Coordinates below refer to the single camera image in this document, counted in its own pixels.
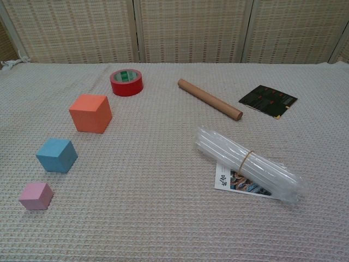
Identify brown cardboard tube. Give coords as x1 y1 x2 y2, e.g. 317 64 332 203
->
177 78 244 121

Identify orange cube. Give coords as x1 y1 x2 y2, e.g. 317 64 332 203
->
68 94 113 135

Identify white woven tablecloth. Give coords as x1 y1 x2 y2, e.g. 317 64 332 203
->
0 56 349 262

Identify black printed packet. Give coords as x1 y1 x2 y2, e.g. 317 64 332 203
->
238 85 298 120

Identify red tape roll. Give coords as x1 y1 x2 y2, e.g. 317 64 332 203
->
109 68 144 97

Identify pink cube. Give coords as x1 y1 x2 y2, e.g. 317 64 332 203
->
18 182 54 211

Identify clear bag of sticks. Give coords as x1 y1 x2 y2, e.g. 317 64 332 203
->
192 124 305 206

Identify tan rubber band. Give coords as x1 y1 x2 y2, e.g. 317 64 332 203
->
239 150 256 173

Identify woven folding screen panel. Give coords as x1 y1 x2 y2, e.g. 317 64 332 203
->
242 0 349 65
135 0 258 64
0 16 22 66
328 26 349 65
0 0 142 64

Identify white printed photo card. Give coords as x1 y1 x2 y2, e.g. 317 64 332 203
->
214 163 281 201

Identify blue cube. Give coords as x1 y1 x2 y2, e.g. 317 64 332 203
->
35 138 79 173

